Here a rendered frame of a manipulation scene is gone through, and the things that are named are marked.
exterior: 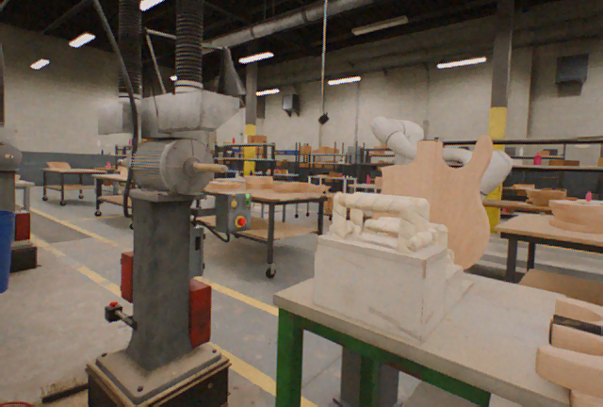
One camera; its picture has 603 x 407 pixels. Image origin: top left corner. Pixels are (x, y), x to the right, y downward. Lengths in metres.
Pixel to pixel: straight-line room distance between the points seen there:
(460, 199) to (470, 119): 11.19
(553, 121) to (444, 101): 3.15
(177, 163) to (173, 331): 0.85
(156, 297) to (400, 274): 1.28
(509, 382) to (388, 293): 0.24
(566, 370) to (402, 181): 0.62
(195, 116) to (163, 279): 0.84
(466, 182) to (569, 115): 10.96
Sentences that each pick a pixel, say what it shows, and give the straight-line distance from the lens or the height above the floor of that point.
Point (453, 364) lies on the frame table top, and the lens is 0.73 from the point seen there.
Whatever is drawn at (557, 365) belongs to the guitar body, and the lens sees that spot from 0.72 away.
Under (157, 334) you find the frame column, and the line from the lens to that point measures 1.83.
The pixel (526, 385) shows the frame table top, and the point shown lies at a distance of 0.73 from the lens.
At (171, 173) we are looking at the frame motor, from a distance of 1.49.
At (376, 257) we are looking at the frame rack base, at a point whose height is 1.08.
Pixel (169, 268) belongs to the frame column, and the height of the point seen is 0.75.
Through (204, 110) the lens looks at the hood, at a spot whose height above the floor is 1.46.
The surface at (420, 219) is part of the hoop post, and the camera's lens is 0.78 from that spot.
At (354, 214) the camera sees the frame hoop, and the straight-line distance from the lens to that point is 0.85.
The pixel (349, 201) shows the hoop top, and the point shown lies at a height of 1.20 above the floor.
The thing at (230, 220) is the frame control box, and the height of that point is 0.99.
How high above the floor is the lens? 1.28
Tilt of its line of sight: 3 degrees down
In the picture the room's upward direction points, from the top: 2 degrees clockwise
